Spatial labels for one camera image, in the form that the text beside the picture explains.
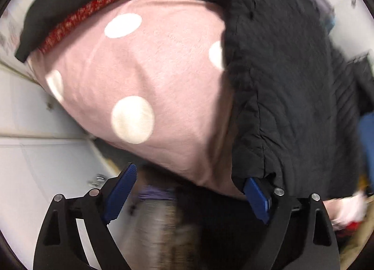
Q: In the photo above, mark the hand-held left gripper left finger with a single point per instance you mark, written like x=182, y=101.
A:
x=121, y=194

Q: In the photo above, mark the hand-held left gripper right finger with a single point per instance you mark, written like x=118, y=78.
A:
x=257, y=199

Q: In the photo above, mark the black quilted jacket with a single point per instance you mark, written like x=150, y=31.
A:
x=286, y=97

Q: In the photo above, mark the white cabinet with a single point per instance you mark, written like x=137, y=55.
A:
x=35, y=170

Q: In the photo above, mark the pink white cloth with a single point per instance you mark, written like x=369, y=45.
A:
x=347, y=207

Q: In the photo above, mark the pink polka dot blanket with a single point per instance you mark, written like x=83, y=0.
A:
x=163, y=82

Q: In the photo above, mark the blue cloth at right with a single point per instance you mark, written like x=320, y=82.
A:
x=366, y=147

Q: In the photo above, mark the red floral cloth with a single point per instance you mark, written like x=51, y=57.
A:
x=87, y=9

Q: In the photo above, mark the dark cloth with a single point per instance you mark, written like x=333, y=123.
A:
x=58, y=4

